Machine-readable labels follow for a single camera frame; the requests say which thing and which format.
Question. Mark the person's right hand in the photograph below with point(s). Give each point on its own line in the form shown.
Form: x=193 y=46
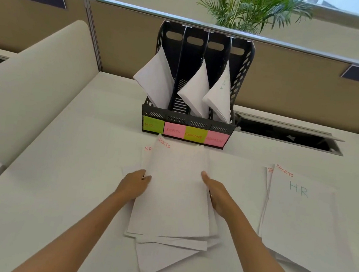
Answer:
x=220 y=198

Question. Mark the person's left hand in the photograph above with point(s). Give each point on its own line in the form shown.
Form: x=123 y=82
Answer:
x=132 y=185

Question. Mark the paper bundle red lettering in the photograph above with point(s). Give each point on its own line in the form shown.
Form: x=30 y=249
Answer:
x=195 y=90
x=175 y=199

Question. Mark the single paper red lettering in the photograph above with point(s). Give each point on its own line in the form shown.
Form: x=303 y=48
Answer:
x=267 y=184
x=283 y=170

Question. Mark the paper bundle large teal lettering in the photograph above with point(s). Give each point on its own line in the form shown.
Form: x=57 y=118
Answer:
x=299 y=227
x=156 y=76

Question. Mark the paper bundle small green lettering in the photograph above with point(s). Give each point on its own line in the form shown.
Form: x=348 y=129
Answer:
x=219 y=100

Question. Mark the black four-slot file organizer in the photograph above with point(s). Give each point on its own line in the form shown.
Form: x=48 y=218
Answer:
x=192 y=60

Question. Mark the person's left forearm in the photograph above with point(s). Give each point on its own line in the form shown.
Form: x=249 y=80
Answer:
x=72 y=238

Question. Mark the person's right forearm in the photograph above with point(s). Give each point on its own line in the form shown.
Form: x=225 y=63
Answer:
x=259 y=258

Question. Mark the pink sticky note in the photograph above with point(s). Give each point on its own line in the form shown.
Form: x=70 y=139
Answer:
x=174 y=129
x=217 y=139

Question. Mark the green sticky note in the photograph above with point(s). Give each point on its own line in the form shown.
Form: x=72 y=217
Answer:
x=153 y=125

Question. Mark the yellow sticky note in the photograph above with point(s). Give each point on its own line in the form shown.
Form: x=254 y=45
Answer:
x=196 y=134

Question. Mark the beige partition panel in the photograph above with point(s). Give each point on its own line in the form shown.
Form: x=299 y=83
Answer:
x=23 y=23
x=303 y=87

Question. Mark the green palm plant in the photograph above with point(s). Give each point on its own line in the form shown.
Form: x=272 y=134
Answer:
x=243 y=11

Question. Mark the grey partition top rail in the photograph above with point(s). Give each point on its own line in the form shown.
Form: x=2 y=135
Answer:
x=133 y=8

